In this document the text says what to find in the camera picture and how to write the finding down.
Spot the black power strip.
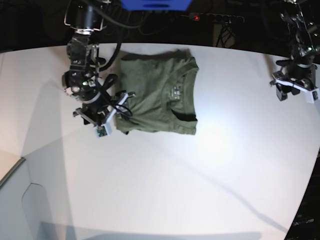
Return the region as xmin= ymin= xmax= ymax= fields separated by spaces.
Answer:
xmin=188 ymin=12 xmax=245 ymax=24

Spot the green t-shirt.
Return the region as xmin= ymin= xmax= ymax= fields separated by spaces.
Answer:
xmin=115 ymin=49 xmax=199 ymax=135

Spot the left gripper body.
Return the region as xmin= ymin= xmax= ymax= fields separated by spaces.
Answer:
xmin=276 ymin=59 xmax=318 ymax=85

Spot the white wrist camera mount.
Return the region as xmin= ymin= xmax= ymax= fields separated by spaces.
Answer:
xmin=270 ymin=71 xmax=320 ymax=104
xmin=72 ymin=91 xmax=136 ymax=138

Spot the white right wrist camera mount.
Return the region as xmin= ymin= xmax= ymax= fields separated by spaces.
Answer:
xmin=72 ymin=91 xmax=136 ymax=138

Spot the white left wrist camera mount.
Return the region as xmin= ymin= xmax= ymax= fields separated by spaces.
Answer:
xmin=270 ymin=71 xmax=320 ymax=104

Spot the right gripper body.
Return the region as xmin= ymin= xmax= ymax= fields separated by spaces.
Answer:
xmin=79 ymin=92 xmax=113 ymax=120

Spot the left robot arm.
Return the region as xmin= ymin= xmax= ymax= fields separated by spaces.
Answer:
xmin=270 ymin=0 xmax=320 ymax=104

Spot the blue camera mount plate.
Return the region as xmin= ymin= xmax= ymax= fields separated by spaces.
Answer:
xmin=120 ymin=0 xmax=192 ymax=11

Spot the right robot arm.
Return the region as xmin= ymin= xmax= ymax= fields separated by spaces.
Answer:
xmin=61 ymin=0 xmax=132 ymax=127

